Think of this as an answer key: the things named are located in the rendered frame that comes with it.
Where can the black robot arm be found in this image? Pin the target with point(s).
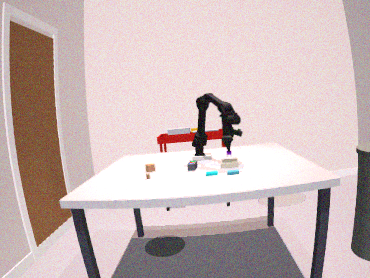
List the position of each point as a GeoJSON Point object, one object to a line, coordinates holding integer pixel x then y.
{"type": "Point", "coordinates": [228, 114]}

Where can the light blue flat bar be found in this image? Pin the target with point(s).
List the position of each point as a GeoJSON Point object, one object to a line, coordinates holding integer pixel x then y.
{"type": "Point", "coordinates": [232, 172]}

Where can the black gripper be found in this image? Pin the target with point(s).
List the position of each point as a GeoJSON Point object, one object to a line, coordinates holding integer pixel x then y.
{"type": "Point", "coordinates": [227, 138]}

